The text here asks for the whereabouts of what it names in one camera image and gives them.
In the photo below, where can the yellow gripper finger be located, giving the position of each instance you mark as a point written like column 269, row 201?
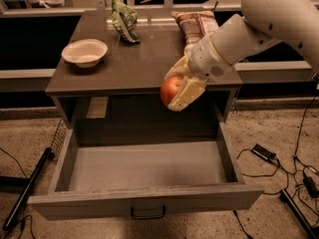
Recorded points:
column 187, row 91
column 180, row 69

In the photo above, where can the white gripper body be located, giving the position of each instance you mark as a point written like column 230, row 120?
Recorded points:
column 205, row 61

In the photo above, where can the red apple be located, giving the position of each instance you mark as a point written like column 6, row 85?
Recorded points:
column 169, row 89

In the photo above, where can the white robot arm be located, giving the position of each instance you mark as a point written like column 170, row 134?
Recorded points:
column 260, row 25

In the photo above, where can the open grey top drawer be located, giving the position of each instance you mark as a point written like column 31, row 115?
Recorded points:
column 108, row 180

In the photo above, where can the brown chip bag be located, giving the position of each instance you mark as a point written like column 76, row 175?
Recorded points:
column 194, row 26

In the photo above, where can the green chip bag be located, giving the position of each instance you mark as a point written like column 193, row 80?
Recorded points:
column 125, row 20

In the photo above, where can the grey cabinet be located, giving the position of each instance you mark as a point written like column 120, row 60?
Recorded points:
column 118, row 101

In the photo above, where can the black power adapter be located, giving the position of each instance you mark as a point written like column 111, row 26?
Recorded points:
column 263, row 152
column 311, row 186

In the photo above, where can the white bowl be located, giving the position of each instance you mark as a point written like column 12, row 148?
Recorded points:
column 85, row 53

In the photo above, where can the black floor bar right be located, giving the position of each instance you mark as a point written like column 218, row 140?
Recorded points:
column 312, row 232

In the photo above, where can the black floor bar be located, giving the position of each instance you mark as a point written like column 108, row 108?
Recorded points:
column 312, row 232
column 26, row 191

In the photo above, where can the black floor bar left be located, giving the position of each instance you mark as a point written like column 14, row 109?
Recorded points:
column 26, row 191

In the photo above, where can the black drawer handle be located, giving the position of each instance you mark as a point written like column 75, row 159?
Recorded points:
column 148, row 214

